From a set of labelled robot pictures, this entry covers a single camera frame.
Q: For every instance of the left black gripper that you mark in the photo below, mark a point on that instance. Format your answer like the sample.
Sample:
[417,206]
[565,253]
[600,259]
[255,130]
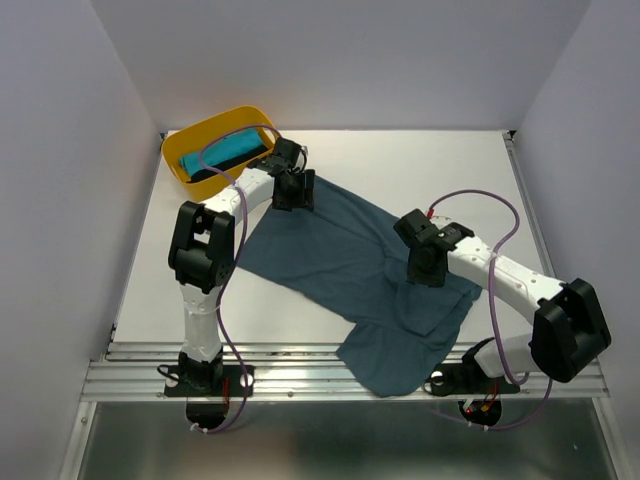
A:
[305,197]

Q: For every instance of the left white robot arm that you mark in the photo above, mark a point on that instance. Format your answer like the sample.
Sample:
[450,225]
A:
[203,253]

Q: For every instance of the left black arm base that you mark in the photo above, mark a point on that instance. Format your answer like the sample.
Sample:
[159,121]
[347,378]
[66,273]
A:
[199,379]

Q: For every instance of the rolled teal t shirt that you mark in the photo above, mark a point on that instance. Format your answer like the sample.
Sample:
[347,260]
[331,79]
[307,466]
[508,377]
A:
[231,146]

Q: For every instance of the yellow plastic basket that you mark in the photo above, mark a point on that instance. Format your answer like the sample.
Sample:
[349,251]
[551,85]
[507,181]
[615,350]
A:
[206,133]

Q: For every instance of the rolled black t shirt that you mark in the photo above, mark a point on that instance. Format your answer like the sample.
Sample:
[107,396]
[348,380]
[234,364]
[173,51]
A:
[214,159]

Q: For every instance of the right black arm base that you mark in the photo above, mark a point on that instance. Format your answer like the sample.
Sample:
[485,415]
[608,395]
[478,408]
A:
[465,379]

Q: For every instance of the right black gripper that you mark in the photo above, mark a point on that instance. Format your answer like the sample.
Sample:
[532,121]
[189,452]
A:
[435,278]

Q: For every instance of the aluminium right side rail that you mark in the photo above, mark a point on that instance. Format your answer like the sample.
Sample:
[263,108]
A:
[547,266]

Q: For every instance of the dark blue-grey t shirt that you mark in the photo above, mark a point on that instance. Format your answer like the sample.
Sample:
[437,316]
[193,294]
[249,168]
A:
[345,256]

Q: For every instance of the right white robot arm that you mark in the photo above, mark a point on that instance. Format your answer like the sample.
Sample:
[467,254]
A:
[568,327]

